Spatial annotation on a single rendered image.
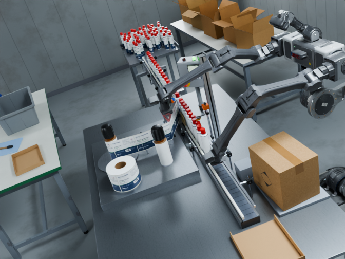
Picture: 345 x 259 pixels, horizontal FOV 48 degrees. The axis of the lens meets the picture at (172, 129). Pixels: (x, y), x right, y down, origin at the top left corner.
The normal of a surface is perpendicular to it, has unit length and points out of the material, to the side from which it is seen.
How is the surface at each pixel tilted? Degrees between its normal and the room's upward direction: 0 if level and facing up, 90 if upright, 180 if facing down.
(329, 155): 0
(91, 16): 90
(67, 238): 0
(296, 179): 90
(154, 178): 0
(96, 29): 90
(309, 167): 90
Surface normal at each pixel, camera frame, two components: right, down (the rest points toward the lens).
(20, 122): 0.42, 0.47
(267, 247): -0.23, -0.83
